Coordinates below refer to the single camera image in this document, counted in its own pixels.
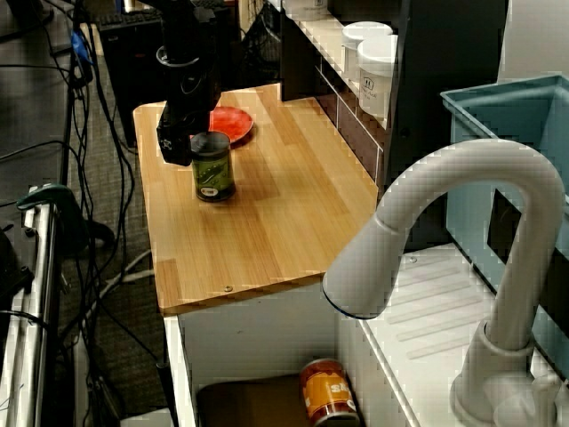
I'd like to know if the black rod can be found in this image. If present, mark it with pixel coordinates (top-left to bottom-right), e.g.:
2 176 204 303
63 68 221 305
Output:
155 362 180 427

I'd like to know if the light wooden shelf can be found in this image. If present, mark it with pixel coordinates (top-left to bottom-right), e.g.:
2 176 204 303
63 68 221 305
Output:
266 0 392 133

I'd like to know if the white curved faucet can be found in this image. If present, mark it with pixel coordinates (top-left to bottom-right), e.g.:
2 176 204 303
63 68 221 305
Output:
322 138 568 427

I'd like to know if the white lidded jar plain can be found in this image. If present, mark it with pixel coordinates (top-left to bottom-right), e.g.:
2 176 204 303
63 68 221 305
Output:
341 20 395 84

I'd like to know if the dark tile backsplash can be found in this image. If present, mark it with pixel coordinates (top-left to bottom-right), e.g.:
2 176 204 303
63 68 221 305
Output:
313 64 386 184

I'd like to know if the black hutch side panel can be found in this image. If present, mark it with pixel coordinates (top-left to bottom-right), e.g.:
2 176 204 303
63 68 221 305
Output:
279 12 319 101

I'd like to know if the white storage jar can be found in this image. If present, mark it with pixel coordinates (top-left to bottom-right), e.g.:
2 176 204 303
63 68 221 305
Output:
284 0 330 21

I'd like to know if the white sink unit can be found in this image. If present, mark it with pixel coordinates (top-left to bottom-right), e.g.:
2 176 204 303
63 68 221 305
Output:
163 242 569 427

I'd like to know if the brown cardboard sheet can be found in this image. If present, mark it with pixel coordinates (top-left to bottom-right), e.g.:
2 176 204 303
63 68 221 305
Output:
196 374 312 427

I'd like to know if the green label tin can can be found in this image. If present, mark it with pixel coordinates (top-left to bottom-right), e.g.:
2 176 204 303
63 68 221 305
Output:
189 131 236 204

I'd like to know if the aluminium frame rail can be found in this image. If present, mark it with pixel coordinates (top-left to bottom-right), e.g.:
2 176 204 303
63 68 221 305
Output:
0 195 61 427

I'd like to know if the green clamp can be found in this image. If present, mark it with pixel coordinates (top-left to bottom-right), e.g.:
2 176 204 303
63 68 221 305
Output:
16 183 88 254

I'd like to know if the white lidded jar printed label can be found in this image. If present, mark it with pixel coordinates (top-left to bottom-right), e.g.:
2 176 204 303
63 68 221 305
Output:
357 34 400 120

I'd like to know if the white cable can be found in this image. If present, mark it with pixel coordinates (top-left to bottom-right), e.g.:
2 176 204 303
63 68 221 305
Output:
61 248 155 339

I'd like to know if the blue cable plug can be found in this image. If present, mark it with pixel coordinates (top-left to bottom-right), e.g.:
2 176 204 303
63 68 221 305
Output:
70 28 93 68

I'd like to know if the black bracket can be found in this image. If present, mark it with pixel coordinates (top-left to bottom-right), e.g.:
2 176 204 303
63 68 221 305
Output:
0 224 36 312

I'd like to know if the teal plastic bin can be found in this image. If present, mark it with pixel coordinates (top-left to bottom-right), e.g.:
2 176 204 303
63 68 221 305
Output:
439 74 569 379

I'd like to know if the black computer tower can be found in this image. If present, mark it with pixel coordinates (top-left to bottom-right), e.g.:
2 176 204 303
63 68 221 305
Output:
97 4 201 148

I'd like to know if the black cable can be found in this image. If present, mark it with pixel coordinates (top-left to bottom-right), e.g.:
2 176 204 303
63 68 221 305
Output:
0 309 50 333
0 140 72 164

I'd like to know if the orange red round plate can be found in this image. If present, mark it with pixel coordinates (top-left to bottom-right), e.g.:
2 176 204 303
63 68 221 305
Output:
189 106 257 148

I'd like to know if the black wire mesh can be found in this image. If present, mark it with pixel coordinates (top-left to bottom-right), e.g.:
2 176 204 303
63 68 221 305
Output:
242 0 282 88

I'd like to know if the orange label soup can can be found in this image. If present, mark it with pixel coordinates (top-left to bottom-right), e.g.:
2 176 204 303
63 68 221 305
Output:
298 358 360 427

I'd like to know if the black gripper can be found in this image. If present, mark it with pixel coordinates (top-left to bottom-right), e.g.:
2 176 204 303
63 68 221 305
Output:
155 60 222 168

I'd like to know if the dark grey hutch post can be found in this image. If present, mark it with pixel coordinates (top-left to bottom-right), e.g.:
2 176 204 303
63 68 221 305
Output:
384 0 510 253

